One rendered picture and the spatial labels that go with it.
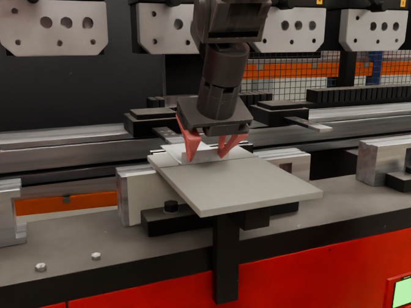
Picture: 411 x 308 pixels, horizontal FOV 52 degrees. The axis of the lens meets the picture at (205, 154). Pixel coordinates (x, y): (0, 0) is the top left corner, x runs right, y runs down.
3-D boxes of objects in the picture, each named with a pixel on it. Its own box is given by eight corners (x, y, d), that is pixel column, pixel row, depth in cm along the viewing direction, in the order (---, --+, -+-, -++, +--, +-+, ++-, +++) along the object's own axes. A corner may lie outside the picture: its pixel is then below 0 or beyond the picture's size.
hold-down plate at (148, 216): (148, 238, 71) (147, 221, 70) (140, 225, 75) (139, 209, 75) (298, 211, 81) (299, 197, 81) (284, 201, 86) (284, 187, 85)
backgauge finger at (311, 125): (303, 139, 92) (304, 117, 91) (248, 118, 115) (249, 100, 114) (347, 134, 96) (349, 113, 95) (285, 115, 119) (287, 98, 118)
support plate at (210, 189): (200, 218, 51) (200, 210, 51) (147, 160, 74) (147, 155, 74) (323, 197, 57) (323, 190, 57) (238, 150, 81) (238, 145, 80)
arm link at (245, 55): (215, 47, 52) (257, 49, 54) (202, 23, 57) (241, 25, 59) (206, 94, 57) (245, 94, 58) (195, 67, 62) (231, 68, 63)
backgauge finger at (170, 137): (150, 154, 80) (149, 129, 78) (123, 128, 103) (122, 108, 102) (208, 149, 84) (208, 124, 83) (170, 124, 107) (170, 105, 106)
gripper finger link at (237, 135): (186, 145, 70) (194, 99, 64) (224, 141, 73) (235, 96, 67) (198, 173, 66) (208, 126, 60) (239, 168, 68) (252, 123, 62)
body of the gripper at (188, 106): (175, 107, 64) (181, 65, 59) (235, 104, 68) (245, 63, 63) (187, 134, 60) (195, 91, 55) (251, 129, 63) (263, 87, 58)
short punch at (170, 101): (166, 108, 74) (164, 53, 71) (163, 106, 76) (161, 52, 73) (218, 105, 77) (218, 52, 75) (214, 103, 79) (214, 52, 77)
